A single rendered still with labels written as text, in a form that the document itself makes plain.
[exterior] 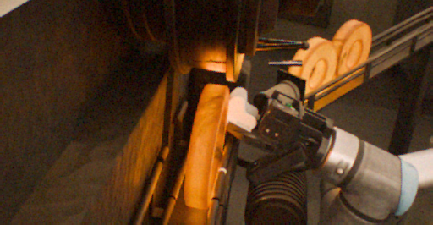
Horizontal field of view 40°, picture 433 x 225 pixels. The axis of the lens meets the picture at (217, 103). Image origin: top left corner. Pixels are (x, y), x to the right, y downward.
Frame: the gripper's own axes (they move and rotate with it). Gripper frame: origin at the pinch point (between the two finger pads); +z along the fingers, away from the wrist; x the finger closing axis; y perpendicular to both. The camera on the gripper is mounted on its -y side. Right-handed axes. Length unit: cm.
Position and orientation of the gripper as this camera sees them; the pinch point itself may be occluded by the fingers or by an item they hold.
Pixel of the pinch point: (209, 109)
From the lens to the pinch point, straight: 99.7
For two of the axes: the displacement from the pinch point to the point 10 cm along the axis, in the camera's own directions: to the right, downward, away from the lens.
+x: -1.3, 4.1, -9.0
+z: -9.0, -4.3, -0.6
